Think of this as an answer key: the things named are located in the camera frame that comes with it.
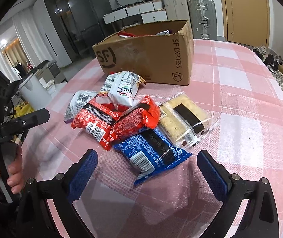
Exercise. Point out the red white snack packet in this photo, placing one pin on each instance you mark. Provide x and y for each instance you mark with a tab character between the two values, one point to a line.
125	34

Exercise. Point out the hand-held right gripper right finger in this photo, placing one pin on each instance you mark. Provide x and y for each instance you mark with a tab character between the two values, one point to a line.
213	176

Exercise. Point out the beige suitcase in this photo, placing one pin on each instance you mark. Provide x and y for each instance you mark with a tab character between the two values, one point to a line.
176	8

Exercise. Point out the white orange noodle snack packet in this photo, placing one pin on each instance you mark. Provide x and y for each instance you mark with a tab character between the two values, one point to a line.
121	86

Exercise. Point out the pink checked tablecloth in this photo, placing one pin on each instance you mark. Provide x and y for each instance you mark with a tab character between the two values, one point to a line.
230	104

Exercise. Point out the dark grey refrigerator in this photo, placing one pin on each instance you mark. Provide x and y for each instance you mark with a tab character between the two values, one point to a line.
91	17

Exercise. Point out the dark object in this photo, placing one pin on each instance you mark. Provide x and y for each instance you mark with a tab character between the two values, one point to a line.
40	67

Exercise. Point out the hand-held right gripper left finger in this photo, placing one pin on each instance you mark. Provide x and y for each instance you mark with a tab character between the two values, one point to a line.
81	176

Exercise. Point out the white drawer dresser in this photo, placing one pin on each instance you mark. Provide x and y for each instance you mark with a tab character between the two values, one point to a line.
136	11

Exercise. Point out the silver suitcase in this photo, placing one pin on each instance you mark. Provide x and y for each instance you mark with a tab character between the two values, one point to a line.
202	17

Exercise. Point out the white kettle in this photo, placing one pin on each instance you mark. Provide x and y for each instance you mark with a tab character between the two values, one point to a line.
33	89

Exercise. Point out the silver grey snack packet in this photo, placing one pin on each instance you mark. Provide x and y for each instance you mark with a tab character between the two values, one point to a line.
79	104
163	32

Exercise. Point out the pile of floor shoes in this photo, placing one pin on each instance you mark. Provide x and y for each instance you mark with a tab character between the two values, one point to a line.
268	57

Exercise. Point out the person's left hand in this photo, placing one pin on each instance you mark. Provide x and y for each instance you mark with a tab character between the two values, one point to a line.
16	173

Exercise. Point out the blue snack packet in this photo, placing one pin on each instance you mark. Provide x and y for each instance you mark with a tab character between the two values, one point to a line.
151	153

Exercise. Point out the yellow plastic bag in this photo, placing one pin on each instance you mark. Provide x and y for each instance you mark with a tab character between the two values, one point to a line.
24	109

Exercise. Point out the wooden door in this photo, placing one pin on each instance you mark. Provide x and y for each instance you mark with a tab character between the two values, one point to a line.
245	12

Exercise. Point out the clear cake packet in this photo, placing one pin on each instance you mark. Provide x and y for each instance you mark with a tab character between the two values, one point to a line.
183	119

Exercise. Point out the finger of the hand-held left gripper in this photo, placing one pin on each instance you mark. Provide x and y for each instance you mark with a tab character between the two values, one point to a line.
36	119

